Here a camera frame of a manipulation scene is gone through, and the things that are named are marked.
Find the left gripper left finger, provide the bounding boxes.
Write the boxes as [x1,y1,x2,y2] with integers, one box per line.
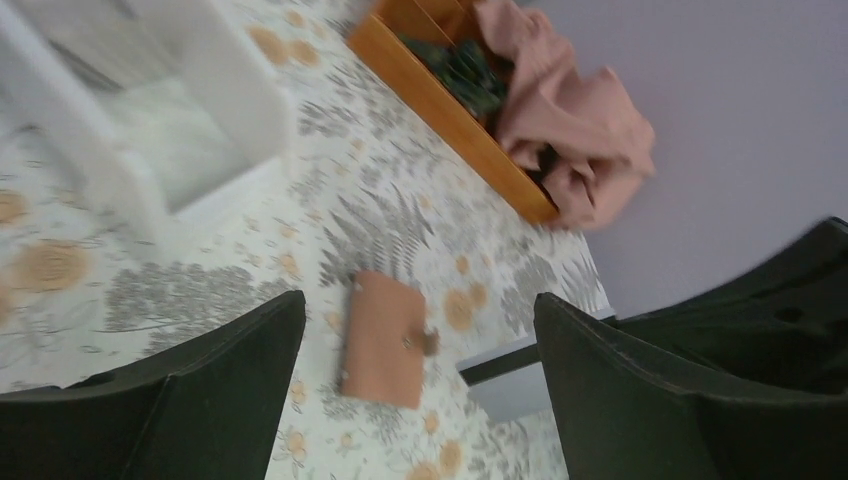
[1,291,306,479]

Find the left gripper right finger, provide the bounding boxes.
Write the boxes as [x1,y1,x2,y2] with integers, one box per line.
[534,217,847,479]

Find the tan leather card holder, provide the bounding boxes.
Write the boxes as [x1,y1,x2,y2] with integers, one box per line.
[339,270,440,410]

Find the white plastic card box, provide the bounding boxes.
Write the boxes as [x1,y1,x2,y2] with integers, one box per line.
[1,1,294,254]

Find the floral table mat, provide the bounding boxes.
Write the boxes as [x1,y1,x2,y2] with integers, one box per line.
[1,1,608,479]

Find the pink cloth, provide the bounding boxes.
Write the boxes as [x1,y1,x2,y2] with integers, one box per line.
[475,1,655,230]

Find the orange wooden tray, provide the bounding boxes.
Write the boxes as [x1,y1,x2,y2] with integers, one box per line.
[347,0,558,225]

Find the dark green items in tray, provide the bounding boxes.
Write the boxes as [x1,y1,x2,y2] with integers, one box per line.
[400,35,508,119]

